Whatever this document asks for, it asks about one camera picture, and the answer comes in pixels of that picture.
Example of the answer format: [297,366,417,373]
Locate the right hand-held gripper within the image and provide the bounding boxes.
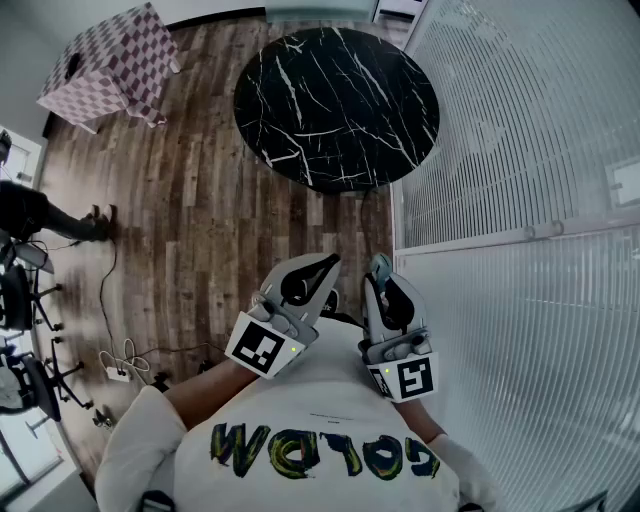
[357,273,440,404]

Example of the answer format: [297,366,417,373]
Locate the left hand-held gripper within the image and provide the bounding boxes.
[224,252,342,381]

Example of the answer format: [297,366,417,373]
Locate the person's right forearm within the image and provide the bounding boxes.
[394,397,447,442]

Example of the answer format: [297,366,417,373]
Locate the person's left forearm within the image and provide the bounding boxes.
[162,357,262,431]

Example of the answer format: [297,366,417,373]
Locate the person's white printed shirt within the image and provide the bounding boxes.
[94,315,501,512]

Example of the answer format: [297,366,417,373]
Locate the black marble round table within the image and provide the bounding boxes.
[233,27,441,195]

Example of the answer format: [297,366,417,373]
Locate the black office chair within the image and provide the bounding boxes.
[0,337,96,426]
[0,263,65,335]

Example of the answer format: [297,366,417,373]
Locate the white coiled cable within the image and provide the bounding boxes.
[98,338,151,374]

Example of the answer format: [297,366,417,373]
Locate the black floor cable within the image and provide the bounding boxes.
[98,234,119,369]

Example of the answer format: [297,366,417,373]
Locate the white wall box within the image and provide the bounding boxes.
[604,159,640,207]

